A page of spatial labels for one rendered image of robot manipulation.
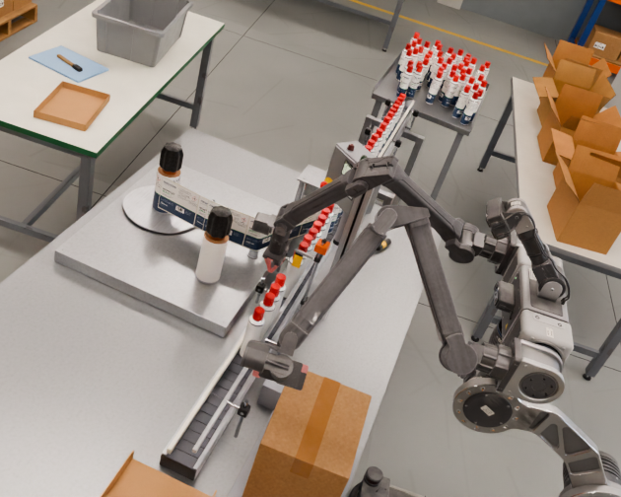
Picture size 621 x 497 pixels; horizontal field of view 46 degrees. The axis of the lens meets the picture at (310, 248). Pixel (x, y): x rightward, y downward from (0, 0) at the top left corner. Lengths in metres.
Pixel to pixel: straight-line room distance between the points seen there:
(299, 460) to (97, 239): 1.25
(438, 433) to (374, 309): 1.04
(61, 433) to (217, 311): 0.67
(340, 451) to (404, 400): 1.82
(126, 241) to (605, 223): 2.32
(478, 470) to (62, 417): 2.07
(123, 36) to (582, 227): 2.59
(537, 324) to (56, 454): 1.33
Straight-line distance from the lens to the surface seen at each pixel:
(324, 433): 1.96
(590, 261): 3.90
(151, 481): 2.13
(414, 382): 3.85
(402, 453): 3.52
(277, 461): 1.92
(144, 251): 2.72
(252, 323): 2.29
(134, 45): 4.17
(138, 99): 3.86
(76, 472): 2.14
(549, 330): 1.92
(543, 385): 1.87
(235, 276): 2.69
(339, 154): 2.42
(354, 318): 2.75
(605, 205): 3.80
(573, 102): 4.85
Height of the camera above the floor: 2.60
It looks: 36 degrees down
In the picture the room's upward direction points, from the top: 18 degrees clockwise
